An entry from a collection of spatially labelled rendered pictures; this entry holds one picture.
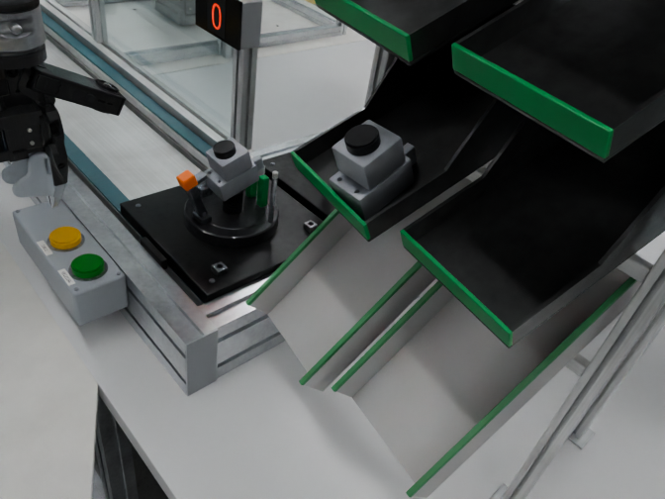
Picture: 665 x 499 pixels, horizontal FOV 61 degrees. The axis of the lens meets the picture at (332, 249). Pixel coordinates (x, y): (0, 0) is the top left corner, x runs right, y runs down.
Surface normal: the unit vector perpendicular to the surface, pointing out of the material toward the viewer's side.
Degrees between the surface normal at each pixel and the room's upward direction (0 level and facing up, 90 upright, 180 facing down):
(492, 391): 45
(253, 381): 0
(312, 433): 0
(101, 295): 90
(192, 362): 90
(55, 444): 0
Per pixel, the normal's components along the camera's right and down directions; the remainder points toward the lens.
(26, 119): 0.67, 0.54
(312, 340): -0.49, -0.38
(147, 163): 0.15, -0.77
